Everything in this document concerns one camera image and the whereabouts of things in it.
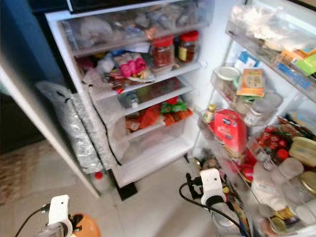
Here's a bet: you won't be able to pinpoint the red snack bag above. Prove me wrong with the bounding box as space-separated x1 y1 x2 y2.
138 105 162 130

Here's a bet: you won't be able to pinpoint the orange yellow box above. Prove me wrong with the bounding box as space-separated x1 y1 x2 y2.
236 68 265 98

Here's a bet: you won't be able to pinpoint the red carton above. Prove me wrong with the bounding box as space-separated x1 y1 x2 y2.
207 109 248 159

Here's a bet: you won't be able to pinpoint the beige lid glass jar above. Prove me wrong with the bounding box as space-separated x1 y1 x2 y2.
211 66 241 99

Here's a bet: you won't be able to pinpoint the pink snack pack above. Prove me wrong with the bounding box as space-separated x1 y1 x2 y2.
113 52 154 82

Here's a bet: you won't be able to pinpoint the dark blue fridge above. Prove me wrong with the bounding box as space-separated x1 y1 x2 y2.
25 0 316 237

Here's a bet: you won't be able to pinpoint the clear vegetable drawer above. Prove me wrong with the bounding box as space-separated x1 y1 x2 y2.
118 113 198 151

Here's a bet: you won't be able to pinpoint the white plastic bag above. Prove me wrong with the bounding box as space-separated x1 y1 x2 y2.
230 4 307 52

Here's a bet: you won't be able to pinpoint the white translucent jar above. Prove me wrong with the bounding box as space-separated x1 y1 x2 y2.
244 91 284 126

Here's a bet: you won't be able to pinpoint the clear chiller drawer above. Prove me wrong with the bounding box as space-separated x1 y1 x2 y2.
57 1 213 57

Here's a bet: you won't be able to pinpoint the small bottle yellow cap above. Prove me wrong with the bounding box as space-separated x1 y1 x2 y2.
202 103 218 124

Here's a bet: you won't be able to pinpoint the red lid jar yellow label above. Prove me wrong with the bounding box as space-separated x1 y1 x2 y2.
178 31 200 64

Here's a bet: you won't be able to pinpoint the fridge door with shelves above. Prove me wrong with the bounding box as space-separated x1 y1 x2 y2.
188 0 316 237

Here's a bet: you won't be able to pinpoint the clear bottle white cap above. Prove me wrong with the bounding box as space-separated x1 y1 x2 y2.
125 92 140 108

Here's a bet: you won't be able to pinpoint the red cap bottle pack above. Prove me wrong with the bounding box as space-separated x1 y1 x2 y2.
252 123 294 163

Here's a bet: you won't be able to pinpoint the red lid jar dark contents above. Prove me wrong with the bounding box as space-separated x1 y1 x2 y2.
152 36 175 69

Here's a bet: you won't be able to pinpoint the patterned brown rug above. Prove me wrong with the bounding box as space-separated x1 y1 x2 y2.
0 141 67 205

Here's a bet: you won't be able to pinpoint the green snack pack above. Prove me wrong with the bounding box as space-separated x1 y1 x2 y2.
159 97 188 115

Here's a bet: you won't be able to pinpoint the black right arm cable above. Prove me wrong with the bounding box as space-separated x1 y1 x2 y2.
179 182 250 237

